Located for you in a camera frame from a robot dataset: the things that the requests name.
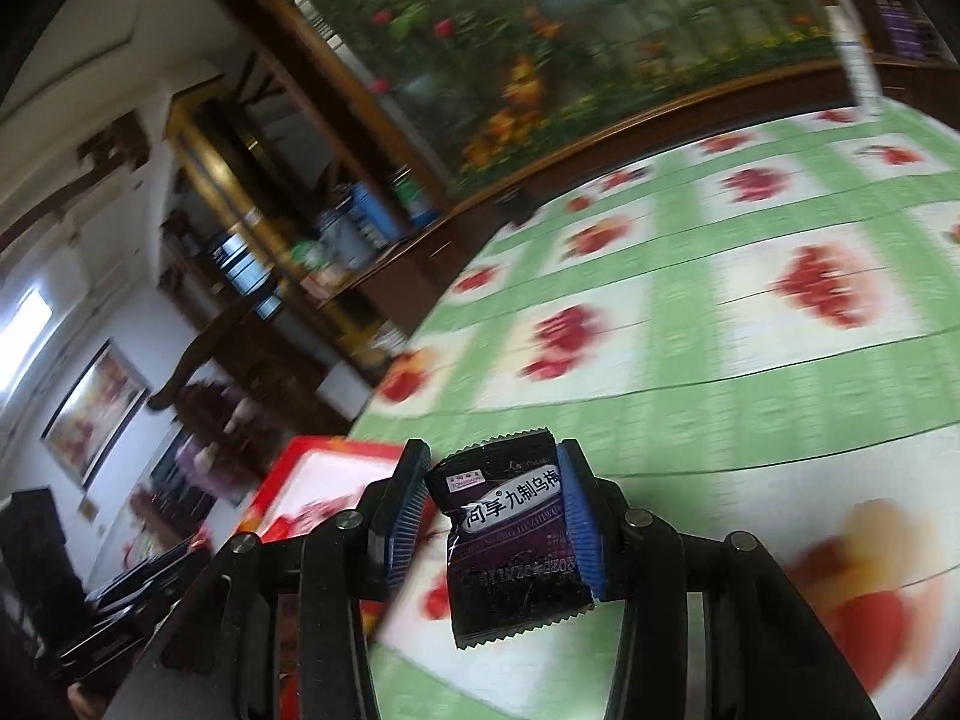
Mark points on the black speaker box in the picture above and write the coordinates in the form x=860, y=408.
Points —
x=37, y=562

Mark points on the white post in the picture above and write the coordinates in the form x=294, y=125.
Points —
x=851, y=37

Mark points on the flower garden painting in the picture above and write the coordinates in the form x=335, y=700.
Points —
x=600, y=37

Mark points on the blue can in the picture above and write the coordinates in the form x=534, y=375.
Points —
x=375, y=214

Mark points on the bright window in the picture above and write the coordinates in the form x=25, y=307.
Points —
x=22, y=337

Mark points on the green floral tablecloth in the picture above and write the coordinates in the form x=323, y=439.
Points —
x=675, y=405

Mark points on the framed wall picture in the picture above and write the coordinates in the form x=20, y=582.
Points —
x=94, y=412

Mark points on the red and white box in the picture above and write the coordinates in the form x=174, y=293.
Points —
x=322, y=465

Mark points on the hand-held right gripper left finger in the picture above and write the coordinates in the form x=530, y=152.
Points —
x=409, y=514

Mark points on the purple boxes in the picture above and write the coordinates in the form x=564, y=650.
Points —
x=907, y=30

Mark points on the green can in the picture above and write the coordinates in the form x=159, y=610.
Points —
x=414, y=199

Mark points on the black snack packet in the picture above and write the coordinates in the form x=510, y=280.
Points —
x=510, y=562

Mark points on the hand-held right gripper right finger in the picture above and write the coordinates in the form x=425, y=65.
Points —
x=579, y=529

